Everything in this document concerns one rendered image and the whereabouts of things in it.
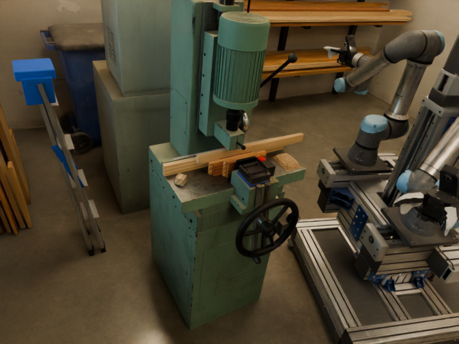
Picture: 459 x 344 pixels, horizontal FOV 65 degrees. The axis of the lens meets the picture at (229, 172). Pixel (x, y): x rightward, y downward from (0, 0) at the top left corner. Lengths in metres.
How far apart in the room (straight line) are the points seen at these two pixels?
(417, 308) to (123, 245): 1.74
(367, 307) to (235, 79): 1.37
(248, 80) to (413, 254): 1.00
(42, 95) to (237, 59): 0.92
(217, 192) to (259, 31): 0.60
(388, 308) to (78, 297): 1.65
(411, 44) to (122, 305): 1.90
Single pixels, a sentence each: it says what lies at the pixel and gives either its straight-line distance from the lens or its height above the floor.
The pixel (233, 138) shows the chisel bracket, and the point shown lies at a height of 1.06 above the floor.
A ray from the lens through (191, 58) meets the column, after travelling 1.50.
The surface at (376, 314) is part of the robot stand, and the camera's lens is 2.11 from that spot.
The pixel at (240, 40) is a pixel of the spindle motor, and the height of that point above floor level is 1.45.
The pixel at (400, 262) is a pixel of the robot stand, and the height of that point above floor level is 0.65.
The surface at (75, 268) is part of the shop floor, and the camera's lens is 2.38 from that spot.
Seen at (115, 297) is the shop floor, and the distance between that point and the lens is 2.21.
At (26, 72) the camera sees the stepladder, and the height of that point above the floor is 1.16.
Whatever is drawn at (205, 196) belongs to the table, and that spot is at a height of 0.90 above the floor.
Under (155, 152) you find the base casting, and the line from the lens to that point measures 1.81.
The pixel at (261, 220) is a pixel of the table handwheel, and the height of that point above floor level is 0.83.
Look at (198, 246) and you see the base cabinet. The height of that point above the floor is 0.63.
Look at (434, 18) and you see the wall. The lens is 4.88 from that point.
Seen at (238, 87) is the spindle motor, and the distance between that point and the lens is 1.33.
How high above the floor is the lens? 1.78
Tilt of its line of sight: 35 degrees down
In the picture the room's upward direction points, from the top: 7 degrees clockwise
